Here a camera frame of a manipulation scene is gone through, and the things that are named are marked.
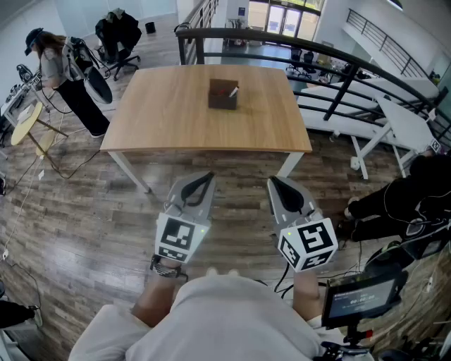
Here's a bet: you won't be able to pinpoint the person's left forearm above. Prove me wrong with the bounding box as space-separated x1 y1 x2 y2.
132 262 184 327

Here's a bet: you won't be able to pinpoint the white folding table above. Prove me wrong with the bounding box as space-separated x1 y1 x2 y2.
350 94 442 181

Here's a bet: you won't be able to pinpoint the black staircase railing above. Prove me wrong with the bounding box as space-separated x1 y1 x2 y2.
345 8 431 79

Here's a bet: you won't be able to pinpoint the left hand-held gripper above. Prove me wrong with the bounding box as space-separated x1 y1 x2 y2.
154 171 216 264

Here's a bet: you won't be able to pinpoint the black monitor mount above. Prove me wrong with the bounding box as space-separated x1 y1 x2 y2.
315 324 375 361

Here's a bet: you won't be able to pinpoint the person's white shirt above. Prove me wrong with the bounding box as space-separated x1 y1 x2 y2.
68 274 341 361

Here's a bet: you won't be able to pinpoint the black office chair with jackets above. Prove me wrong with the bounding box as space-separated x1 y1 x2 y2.
94 9 143 82

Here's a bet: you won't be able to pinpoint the person's white shoe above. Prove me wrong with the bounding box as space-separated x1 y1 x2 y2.
206 267 241 278

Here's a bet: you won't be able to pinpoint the white table leg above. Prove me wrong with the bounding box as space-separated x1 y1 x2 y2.
276 151 305 179
107 150 153 194

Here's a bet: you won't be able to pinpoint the brown pen holder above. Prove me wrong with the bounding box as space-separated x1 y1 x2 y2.
207 78 240 111

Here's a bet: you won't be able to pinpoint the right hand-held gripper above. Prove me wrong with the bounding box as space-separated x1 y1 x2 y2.
266 176 339 273

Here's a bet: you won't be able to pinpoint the person's right forearm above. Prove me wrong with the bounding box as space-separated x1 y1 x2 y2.
292 269 325 322

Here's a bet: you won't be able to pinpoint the dark beaded wristband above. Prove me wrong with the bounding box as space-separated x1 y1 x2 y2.
150 255 183 280

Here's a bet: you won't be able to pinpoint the black monitor screen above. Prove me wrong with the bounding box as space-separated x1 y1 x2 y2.
321 270 410 331

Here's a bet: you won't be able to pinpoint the black floor cable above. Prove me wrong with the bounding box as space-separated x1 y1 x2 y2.
38 147 104 181

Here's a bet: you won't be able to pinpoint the round yellow side table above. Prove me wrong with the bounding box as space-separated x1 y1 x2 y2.
10 102 70 147

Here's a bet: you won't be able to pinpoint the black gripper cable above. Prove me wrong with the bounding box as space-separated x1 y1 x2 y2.
273 266 296 296

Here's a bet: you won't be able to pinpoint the black oval panel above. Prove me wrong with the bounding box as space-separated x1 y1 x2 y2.
84 66 114 104

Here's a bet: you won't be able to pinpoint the white floor cable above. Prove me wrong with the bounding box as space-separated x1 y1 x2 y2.
0 154 45 262

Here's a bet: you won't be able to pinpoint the glass entrance doors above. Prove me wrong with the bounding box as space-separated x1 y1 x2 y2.
247 0 322 40

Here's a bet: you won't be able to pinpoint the black curved metal railing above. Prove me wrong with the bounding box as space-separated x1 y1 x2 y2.
175 27 451 149

